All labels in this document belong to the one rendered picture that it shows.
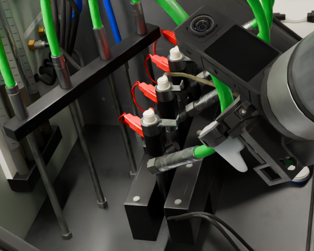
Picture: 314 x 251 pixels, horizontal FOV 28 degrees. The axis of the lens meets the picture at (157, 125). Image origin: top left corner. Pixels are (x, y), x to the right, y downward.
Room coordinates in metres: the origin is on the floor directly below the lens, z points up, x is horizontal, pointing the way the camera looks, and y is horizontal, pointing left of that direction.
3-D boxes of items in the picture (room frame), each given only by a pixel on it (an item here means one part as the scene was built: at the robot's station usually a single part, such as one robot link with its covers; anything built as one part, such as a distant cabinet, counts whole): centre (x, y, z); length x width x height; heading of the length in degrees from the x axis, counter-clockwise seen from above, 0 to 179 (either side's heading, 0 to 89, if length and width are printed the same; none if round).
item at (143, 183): (0.81, -0.04, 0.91); 0.34 x 0.10 x 0.15; 158
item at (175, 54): (0.84, -0.05, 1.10); 0.02 x 0.02 x 0.03
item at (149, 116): (0.70, 0.01, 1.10); 0.02 x 0.02 x 0.03
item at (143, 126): (0.69, 0.00, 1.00); 0.05 x 0.03 x 0.21; 68
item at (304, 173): (0.80, -0.23, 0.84); 0.04 x 0.04 x 0.01
